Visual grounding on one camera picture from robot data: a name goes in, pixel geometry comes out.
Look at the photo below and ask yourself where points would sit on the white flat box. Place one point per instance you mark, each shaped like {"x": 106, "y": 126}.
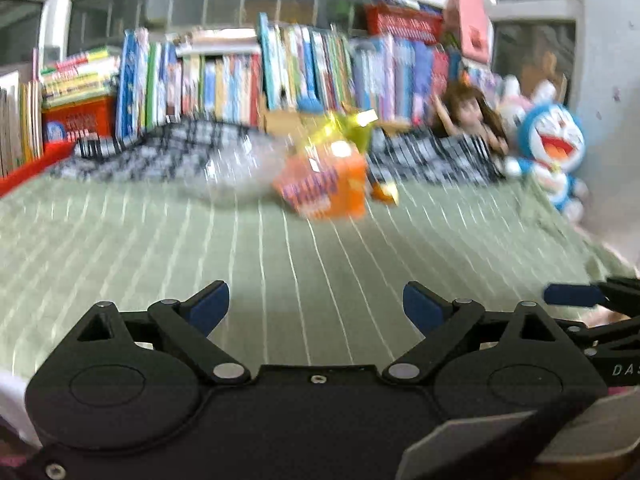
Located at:
{"x": 220, "y": 42}

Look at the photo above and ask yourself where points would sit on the brown easel board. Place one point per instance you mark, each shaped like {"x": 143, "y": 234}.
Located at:
{"x": 552, "y": 77}

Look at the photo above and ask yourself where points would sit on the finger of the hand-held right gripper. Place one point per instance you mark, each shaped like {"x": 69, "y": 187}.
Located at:
{"x": 570, "y": 294}
{"x": 605, "y": 341}

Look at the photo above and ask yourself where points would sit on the red bed rail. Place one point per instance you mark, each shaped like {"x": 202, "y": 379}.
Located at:
{"x": 35, "y": 165}

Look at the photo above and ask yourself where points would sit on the orange cardboard snack box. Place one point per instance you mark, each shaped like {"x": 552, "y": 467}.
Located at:
{"x": 330, "y": 185}

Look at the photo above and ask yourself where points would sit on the clear plastic bag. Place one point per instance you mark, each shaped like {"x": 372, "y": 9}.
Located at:
{"x": 240, "y": 170}

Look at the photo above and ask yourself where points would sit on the pink bunny plush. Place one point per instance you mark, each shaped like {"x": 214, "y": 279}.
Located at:
{"x": 515, "y": 102}

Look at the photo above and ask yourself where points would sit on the brown-haired doll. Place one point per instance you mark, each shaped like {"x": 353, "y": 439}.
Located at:
{"x": 465, "y": 115}

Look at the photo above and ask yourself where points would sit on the blue cat plush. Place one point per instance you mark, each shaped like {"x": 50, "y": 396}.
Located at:
{"x": 552, "y": 145}

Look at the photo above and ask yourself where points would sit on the green checked bed sheet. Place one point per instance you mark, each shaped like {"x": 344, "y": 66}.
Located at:
{"x": 150, "y": 250}

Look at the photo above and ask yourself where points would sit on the yellow-green snack bag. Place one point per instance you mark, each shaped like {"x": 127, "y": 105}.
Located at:
{"x": 350, "y": 127}

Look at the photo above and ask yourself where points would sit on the small orange yellow wrapper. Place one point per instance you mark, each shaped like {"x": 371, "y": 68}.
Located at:
{"x": 385, "y": 191}

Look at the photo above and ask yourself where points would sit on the stack of flat books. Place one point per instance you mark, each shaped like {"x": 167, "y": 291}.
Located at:
{"x": 80, "y": 77}

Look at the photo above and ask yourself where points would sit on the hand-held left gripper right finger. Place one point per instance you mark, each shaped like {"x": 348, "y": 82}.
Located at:
{"x": 422, "y": 306}

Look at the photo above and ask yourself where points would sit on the blue yarn ball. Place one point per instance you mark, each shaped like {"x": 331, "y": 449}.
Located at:
{"x": 310, "y": 105}

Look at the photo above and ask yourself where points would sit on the wooden shelf box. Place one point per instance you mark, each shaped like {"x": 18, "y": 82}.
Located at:
{"x": 280, "y": 120}

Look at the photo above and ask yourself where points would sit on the black white plaid blanket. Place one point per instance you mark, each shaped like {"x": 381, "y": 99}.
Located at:
{"x": 165, "y": 152}

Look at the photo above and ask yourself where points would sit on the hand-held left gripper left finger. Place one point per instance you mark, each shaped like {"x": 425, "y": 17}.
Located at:
{"x": 210, "y": 306}

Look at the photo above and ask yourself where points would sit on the red plastic crate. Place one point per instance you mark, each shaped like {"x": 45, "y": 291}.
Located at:
{"x": 80, "y": 120}

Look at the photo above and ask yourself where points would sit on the pink toy house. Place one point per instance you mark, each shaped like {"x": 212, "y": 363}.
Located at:
{"x": 470, "y": 22}

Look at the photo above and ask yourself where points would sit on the red plastic basket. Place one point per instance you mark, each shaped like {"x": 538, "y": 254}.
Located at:
{"x": 405, "y": 22}

